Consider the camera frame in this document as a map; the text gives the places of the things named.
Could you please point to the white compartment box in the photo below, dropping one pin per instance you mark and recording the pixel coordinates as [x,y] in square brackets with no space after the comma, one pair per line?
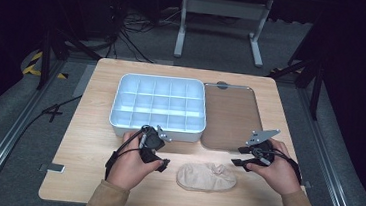
[161,102]

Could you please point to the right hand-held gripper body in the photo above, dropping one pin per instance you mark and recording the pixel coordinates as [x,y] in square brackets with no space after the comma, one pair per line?
[262,153]

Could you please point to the brown tray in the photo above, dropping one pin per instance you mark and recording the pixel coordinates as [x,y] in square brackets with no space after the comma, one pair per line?
[230,117]

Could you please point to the beige sock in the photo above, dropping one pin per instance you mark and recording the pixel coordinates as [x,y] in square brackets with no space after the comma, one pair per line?
[204,178]

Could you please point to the white tape piece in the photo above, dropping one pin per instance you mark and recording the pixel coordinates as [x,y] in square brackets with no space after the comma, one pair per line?
[53,168]

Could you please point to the yellow black floor tape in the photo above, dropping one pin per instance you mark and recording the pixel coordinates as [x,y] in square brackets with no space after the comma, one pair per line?
[30,68]

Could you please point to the aluminium floor rail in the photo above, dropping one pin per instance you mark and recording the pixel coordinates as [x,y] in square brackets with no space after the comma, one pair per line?
[327,155]
[7,138]

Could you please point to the person's right hand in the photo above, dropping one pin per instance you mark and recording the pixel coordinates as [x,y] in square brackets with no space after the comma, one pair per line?
[280,175]

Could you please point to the black tape mark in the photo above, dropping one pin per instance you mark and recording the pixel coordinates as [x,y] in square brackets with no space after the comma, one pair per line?
[53,112]

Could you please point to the black metal stand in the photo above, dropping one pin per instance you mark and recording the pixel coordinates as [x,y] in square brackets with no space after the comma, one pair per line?
[316,91]
[45,57]

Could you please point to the grey metal desk frame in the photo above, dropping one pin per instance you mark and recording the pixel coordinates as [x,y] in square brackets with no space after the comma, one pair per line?
[226,8]

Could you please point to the person's left hand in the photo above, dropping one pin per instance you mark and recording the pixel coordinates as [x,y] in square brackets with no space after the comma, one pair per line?
[128,168]

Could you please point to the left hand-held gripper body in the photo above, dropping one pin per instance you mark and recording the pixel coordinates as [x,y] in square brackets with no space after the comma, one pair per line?
[152,142]

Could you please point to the grey tape strip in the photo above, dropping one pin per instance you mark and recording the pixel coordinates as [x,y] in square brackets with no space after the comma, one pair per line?
[84,81]

